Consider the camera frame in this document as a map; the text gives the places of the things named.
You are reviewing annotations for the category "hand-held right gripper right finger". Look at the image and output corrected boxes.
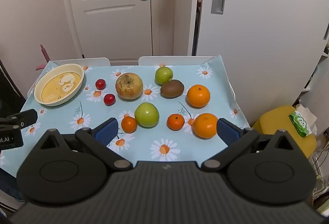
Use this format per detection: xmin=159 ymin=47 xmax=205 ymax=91
xmin=200 ymin=118 xmax=299 ymax=172

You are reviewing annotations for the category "light blue daisy tablecloth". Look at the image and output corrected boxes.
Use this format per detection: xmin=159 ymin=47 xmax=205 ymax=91
xmin=0 ymin=55 xmax=251 ymax=176

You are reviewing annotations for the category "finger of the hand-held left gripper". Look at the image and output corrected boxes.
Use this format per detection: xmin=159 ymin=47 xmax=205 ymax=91
xmin=0 ymin=109 xmax=38 ymax=130

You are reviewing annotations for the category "big green apple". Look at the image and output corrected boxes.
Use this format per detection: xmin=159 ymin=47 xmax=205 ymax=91
xmin=134 ymin=102 xmax=160 ymax=127

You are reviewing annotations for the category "small tangerine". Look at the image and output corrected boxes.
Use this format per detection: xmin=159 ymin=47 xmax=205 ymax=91
xmin=121 ymin=116 xmax=137 ymax=133
xmin=167 ymin=114 xmax=185 ymax=131

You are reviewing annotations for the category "white panel door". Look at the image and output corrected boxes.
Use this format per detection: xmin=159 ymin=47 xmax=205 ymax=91
xmin=59 ymin=0 xmax=160 ymax=59

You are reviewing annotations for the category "pink kids scooter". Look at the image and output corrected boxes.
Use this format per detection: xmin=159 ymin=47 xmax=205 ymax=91
xmin=35 ymin=45 xmax=52 ymax=71

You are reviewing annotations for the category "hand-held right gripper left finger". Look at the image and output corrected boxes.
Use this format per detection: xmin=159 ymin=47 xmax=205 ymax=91
xmin=36 ymin=118 xmax=134 ymax=171

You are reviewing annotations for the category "white chair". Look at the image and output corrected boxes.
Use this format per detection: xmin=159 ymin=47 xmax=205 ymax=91
xmin=138 ymin=56 xmax=216 ymax=67
xmin=51 ymin=58 xmax=111 ymax=67

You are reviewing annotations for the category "green tissue pack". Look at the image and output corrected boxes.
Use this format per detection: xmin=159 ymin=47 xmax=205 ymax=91
xmin=288 ymin=110 xmax=313 ymax=137

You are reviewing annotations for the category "brown kiwi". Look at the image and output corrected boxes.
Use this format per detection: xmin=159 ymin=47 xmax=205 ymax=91
xmin=160 ymin=79 xmax=185 ymax=98

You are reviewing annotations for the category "dark blue cloth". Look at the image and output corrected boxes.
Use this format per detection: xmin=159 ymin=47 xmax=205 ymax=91
xmin=0 ymin=167 xmax=25 ymax=211

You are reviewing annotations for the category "large orange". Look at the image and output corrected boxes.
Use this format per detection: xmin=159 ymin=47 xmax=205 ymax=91
xmin=187 ymin=84 xmax=211 ymax=108
xmin=193 ymin=113 xmax=219 ymax=139

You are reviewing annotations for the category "yellow stool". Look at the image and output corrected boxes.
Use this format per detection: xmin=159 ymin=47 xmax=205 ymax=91
xmin=253 ymin=105 xmax=317 ymax=160

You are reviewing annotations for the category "small green apple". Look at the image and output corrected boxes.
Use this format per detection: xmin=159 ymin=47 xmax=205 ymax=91
xmin=155 ymin=67 xmax=174 ymax=85

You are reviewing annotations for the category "white sliding door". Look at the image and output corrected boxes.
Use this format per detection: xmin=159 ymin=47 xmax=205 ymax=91
xmin=188 ymin=0 xmax=329 ymax=127

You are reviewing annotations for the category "white shelf unit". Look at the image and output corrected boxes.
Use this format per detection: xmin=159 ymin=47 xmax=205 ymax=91
xmin=299 ymin=16 xmax=329 ymax=111

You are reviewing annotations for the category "cream oval dish yellow print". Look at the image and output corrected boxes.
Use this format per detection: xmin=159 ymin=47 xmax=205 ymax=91
xmin=34 ymin=63 xmax=85 ymax=107

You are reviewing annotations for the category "large yellow apple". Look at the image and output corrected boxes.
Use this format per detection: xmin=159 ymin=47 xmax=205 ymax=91
xmin=115 ymin=73 xmax=144 ymax=100

